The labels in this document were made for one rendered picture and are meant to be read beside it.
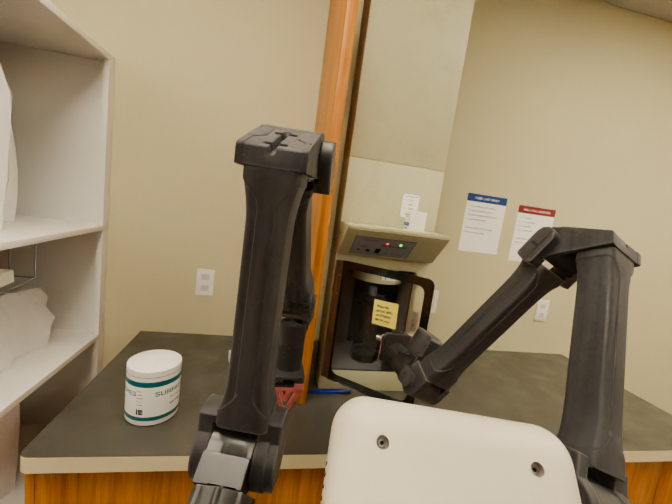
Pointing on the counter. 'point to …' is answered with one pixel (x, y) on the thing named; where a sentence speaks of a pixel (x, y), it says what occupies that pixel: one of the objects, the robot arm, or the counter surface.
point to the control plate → (382, 247)
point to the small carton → (415, 221)
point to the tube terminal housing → (381, 174)
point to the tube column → (407, 81)
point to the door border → (332, 318)
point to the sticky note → (385, 313)
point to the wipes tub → (152, 387)
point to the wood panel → (341, 23)
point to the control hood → (425, 250)
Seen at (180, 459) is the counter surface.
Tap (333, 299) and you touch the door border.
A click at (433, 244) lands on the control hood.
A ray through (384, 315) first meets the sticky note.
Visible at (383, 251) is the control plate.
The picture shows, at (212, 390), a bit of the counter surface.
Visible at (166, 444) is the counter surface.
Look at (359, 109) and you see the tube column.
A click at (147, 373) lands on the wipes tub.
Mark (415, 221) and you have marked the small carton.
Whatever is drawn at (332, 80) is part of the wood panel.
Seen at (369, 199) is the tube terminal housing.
